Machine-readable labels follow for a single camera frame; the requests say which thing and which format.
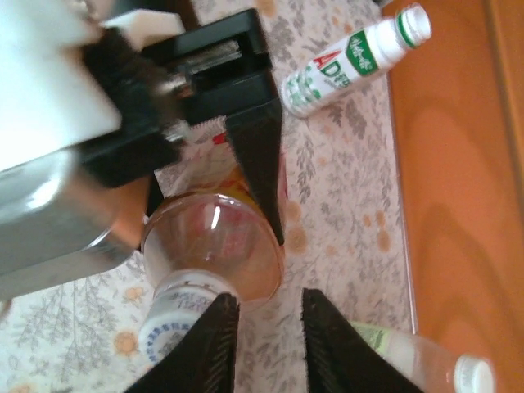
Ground plain white bottle cap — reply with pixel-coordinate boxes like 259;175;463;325
453;355;497;393

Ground amber tea bottle red label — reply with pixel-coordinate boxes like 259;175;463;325
141;118;287;314

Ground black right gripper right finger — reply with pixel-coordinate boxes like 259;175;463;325
300;287;426;393

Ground white bottle green red label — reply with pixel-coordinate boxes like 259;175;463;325
281;2;434;120

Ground white cap blue print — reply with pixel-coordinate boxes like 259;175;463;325
137;280;233;366

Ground clear bottle pale green label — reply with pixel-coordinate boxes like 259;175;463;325
350;321;499;393

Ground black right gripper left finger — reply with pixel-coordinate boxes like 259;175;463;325
129;291;242;393

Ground floral tablecloth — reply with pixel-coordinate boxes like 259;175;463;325
0;0;418;393

